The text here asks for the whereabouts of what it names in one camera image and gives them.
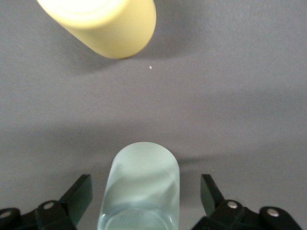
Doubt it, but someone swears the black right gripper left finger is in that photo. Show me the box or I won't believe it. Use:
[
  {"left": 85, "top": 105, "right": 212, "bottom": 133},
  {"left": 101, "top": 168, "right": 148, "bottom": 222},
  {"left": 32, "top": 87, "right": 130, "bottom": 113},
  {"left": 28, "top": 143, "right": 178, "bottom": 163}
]
[{"left": 0, "top": 174, "right": 93, "bottom": 230}]

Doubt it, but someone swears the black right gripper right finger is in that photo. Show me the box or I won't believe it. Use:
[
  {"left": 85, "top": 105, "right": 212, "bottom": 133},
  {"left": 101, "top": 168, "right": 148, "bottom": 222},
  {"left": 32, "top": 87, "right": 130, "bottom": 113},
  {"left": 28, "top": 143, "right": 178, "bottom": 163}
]
[{"left": 201, "top": 174, "right": 303, "bottom": 230}]

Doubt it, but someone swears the pale green plastic cup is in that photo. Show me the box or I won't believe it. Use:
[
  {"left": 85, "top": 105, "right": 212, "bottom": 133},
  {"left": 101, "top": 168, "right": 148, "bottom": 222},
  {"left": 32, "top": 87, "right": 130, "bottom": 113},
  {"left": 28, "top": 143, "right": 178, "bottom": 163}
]
[{"left": 96, "top": 141, "right": 181, "bottom": 230}]

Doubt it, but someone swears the yellow plastic cup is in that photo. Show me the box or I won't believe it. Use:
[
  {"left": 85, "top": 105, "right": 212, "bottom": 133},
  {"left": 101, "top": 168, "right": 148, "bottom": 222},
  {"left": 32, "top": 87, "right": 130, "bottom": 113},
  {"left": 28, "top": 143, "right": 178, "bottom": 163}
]
[{"left": 35, "top": 0, "right": 157, "bottom": 60}]

